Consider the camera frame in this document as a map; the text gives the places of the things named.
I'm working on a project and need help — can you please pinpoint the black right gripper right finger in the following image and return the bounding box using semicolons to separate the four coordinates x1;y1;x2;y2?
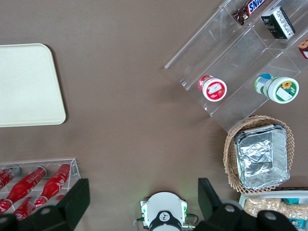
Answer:
192;177;308;231

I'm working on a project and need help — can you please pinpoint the foil wrapped food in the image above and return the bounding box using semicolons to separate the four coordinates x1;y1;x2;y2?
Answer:
233;123;291;190

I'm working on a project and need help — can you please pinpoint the clear bag of puffed snacks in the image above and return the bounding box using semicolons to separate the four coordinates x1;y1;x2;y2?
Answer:
244;197;283;217
274;199;308;221

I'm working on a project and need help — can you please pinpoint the cream plastic serving tray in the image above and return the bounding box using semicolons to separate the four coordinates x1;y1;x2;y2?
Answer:
0;43;67;128

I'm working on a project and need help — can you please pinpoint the red lid yoghurt cup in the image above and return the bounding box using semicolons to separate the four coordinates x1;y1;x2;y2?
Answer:
197;74;228;103

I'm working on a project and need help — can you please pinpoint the red soda bottle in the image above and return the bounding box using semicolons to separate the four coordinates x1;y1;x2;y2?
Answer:
0;167;22;193
13;196;37;221
35;163;72;208
1;166;48;213

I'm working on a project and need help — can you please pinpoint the light wicker basket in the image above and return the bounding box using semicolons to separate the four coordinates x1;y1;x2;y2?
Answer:
223;115;296;194

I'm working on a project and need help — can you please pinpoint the Snickers chocolate bar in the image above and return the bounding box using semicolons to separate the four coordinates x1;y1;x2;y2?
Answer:
232;0;268;26

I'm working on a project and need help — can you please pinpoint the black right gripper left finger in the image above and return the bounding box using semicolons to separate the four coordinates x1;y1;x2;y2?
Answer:
0;178;90;231

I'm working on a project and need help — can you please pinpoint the green lid sunflower cup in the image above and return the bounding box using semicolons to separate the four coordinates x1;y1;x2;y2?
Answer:
254;73;300;104

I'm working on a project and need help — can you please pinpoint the clear acrylic stepped shelf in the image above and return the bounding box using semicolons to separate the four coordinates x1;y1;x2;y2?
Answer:
164;0;308;134

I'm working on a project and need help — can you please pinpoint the red cookie box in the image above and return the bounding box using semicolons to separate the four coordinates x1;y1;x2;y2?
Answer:
298;38;308;60

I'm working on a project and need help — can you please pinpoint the white rectangular snack tray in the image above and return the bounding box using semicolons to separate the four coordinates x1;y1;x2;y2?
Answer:
238;191;308;231

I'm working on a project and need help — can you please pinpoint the small black carton box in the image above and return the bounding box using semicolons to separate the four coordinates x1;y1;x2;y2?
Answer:
260;6;296;40

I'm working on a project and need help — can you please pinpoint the clear acrylic bottle rack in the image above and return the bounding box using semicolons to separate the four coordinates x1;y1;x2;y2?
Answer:
0;157;81;217

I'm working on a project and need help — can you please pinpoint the small teal snack packet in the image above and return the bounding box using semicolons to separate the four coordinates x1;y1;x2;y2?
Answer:
282;197;301;205

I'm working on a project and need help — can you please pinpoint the teal snack box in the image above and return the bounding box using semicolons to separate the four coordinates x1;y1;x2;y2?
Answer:
288;218;304;229

